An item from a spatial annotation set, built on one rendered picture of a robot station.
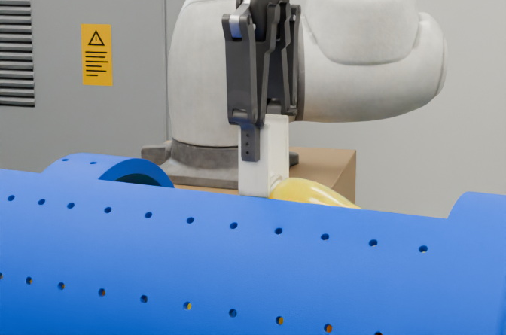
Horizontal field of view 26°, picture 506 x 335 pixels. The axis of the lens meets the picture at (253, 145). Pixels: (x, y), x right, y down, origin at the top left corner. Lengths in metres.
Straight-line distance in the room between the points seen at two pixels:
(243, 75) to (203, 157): 0.58
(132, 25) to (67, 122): 0.29
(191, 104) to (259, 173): 0.53
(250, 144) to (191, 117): 0.54
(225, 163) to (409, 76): 0.28
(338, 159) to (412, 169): 2.11
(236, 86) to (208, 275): 0.17
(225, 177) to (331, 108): 0.18
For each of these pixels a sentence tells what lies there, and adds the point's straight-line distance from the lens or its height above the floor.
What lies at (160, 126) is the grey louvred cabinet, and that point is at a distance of 2.59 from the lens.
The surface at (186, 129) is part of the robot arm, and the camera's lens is 1.55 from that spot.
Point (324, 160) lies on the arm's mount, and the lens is 1.68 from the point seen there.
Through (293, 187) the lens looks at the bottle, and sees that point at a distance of 1.01.
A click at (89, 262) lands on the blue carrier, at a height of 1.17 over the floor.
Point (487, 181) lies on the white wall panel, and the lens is 3.78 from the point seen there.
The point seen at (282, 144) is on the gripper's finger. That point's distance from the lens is 1.05.
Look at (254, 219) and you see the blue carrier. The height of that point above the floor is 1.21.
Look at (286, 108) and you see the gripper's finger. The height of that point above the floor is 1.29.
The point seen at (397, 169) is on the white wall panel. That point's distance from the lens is 3.79.
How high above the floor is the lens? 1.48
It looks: 12 degrees down
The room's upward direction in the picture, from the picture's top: straight up
